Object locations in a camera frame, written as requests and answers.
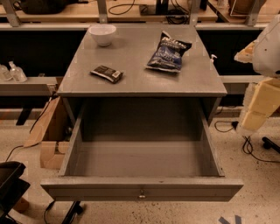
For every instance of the clear sanitizer bottle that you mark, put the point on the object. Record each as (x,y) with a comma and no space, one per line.
(17,73)

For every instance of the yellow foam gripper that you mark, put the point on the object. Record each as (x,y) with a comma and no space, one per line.
(268,52)

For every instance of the cardboard box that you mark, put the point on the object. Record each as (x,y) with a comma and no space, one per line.
(50,133)

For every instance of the black snack packet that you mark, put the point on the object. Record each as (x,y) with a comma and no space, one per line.
(107,73)

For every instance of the blue chip bag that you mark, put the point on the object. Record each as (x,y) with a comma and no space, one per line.
(169,53)

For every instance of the black chair base leg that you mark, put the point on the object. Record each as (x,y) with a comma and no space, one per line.
(267,144)

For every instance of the black chair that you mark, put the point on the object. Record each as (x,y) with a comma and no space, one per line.
(12,188)

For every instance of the white bowl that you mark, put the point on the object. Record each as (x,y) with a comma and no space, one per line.
(102,34)

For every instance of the black power adapter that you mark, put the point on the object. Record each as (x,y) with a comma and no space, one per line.
(234,124)

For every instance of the grey drawer cabinet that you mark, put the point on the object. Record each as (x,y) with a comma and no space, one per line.
(129,53)

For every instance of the grey top drawer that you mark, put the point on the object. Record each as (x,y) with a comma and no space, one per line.
(141,149)

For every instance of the white pump bottle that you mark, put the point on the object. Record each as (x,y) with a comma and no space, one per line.
(212,60)

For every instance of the black bag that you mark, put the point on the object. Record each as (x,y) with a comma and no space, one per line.
(44,7)

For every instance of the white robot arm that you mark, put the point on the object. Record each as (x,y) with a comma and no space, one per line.
(264,52)

